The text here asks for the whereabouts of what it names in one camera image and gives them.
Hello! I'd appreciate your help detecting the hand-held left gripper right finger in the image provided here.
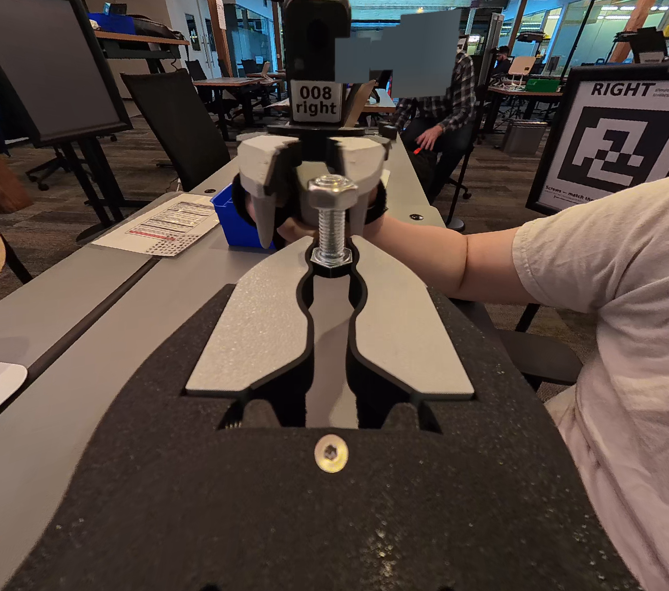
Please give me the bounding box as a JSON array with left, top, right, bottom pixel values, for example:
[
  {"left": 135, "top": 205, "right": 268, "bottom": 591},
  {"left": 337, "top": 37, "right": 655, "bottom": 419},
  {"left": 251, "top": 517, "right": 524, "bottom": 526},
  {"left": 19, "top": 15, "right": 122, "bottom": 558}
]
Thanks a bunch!
[{"left": 347, "top": 236, "right": 476, "bottom": 401}]

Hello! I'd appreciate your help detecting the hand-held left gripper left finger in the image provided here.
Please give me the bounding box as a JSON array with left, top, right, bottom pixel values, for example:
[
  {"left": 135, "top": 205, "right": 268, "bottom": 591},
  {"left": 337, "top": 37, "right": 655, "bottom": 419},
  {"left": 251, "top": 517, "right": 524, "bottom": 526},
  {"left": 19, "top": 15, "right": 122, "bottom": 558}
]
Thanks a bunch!
[{"left": 184, "top": 236, "right": 315, "bottom": 398}]

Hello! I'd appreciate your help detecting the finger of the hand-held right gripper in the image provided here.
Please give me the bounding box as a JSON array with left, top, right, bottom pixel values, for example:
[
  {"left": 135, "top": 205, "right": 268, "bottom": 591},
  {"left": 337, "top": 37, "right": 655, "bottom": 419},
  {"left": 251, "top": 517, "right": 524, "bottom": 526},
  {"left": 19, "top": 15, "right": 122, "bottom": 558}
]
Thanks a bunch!
[
  {"left": 333, "top": 137, "right": 392, "bottom": 238},
  {"left": 237, "top": 137, "right": 303, "bottom": 249}
]

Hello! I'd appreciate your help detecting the silver hex nut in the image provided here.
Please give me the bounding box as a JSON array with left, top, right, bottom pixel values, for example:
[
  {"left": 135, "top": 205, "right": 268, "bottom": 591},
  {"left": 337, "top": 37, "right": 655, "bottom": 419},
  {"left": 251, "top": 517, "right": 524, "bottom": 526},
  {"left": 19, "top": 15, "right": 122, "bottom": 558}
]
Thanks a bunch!
[{"left": 307, "top": 174, "right": 360, "bottom": 209}]

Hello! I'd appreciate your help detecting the blue plastic bin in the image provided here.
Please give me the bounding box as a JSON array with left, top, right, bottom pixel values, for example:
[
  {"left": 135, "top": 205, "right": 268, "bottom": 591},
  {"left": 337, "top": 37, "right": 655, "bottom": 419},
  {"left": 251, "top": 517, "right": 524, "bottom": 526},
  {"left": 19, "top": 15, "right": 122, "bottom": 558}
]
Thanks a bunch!
[{"left": 210, "top": 182, "right": 276, "bottom": 249}]

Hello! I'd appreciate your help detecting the silver hex bolt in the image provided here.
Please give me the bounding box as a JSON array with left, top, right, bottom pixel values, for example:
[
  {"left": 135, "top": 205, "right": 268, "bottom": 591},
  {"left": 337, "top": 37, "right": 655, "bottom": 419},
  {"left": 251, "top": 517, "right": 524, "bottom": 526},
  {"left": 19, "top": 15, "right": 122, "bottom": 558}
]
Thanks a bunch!
[{"left": 309, "top": 174, "right": 359, "bottom": 269}]

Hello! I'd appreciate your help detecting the person's right forearm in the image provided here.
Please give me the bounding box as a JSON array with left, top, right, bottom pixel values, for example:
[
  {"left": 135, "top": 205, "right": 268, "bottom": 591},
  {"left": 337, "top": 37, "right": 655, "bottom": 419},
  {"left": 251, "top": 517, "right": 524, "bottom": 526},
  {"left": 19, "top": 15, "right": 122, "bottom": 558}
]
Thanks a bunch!
[{"left": 366, "top": 212, "right": 536, "bottom": 300}]

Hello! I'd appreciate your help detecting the person's right hand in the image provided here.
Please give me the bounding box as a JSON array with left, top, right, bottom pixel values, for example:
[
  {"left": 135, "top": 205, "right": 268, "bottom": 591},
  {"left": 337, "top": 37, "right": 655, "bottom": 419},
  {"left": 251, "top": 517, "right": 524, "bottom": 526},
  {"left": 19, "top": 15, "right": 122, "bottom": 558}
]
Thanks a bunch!
[{"left": 243, "top": 190, "right": 320, "bottom": 250}]

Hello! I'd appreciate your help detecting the wooden top desk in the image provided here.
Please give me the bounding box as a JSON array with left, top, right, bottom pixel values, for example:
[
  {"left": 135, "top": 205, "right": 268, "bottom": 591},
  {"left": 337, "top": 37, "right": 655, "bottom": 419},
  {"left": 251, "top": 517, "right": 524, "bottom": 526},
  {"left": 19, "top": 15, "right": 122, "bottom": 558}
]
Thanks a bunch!
[
  {"left": 489, "top": 85, "right": 565, "bottom": 132},
  {"left": 193, "top": 77, "right": 278, "bottom": 132}
]

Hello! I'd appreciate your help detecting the black office chair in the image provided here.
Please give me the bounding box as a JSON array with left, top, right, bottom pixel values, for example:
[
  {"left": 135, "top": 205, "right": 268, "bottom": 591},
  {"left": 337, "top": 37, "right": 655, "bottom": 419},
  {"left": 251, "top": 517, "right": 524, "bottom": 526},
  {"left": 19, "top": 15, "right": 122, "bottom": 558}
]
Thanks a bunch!
[{"left": 120, "top": 69, "right": 231, "bottom": 192}]

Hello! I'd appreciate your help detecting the printed paper sheet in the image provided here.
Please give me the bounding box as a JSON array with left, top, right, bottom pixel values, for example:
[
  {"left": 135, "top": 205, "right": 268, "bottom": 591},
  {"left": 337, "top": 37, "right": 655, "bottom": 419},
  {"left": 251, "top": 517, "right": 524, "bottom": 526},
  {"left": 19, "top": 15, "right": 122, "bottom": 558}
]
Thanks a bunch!
[{"left": 91, "top": 193, "right": 220, "bottom": 257}]

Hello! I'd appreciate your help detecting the black chair seat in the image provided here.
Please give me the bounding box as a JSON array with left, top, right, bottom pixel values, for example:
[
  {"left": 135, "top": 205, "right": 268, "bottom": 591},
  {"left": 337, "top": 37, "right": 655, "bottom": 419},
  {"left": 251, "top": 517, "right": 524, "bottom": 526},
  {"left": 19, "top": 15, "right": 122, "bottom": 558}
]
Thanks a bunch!
[{"left": 499, "top": 304, "right": 583, "bottom": 390}]

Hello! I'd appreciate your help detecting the black bag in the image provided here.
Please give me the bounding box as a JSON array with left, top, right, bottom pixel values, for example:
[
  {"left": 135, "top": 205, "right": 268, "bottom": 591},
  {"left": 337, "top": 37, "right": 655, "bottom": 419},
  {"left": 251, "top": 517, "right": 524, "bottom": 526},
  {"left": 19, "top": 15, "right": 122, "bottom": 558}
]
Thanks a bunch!
[{"left": 128, "top": 15, "right": 185, "bottom": 40}]

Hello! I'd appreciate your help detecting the grey metal trash bin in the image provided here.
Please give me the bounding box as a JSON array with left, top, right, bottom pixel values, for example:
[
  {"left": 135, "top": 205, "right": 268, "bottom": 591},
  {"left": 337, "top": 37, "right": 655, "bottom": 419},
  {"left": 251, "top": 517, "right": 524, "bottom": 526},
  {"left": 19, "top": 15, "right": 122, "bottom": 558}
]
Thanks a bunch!
[{"left": 503, "top": 119, "right": 548, "bottom": 156}]

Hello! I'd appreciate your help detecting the black easel stand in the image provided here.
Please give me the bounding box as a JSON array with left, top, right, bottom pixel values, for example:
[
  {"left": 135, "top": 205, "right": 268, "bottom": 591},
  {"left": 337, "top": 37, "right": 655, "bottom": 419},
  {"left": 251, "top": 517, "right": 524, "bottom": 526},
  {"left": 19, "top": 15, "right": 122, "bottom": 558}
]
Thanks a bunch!
[{"left": 26, "top": 134, "right": 152, "bottom": 244}]

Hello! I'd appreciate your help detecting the wooden shelf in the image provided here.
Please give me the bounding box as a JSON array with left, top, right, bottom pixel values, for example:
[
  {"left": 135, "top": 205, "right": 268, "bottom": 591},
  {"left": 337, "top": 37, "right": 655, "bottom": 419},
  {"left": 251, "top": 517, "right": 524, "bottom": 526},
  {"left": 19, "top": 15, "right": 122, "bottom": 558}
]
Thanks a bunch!
[{"left": 94, "top": 29, "right": 191, "bottom": 75}]

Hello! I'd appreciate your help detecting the blue storage box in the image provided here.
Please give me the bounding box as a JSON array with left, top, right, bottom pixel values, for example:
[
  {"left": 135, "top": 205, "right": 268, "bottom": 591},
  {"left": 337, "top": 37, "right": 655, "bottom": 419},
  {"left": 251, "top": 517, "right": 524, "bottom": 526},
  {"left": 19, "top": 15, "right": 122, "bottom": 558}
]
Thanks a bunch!
[{"left": 88, "top": 12, "right": 136, "bottom": 35}]

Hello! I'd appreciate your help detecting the black framed board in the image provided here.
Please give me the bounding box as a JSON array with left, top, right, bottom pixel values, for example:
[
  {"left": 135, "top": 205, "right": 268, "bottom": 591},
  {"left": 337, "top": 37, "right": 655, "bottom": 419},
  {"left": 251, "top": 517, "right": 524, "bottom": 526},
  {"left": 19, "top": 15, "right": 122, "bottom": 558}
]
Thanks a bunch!
[{"left": 0, "top": 0, "right": 133, "bottom": 149}]

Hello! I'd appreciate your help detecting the brown wooden object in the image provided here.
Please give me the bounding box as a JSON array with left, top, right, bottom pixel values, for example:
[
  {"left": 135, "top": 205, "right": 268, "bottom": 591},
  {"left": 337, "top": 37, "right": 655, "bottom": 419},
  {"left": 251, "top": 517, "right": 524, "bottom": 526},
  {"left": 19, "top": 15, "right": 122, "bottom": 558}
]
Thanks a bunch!
[{"left": 0, "top": 156, "right": 34, "bottom": 214}]

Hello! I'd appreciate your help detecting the framed marker poster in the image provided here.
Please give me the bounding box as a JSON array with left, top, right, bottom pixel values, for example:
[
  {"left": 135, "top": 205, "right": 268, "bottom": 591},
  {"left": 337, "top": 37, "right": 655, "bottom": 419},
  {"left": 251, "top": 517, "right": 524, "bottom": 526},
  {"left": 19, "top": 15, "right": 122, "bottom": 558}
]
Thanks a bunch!
[{"left": 525, "top": 62, "right": 669, "bottom": 216}]

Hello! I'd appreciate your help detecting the white flat object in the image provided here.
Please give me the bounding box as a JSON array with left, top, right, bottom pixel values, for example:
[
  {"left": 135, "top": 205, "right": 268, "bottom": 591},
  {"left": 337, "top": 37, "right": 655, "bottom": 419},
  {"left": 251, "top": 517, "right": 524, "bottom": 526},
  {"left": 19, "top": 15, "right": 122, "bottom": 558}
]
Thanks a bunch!
[{"left": 0, "top": 362, "right": 28, "bottom": 406}]

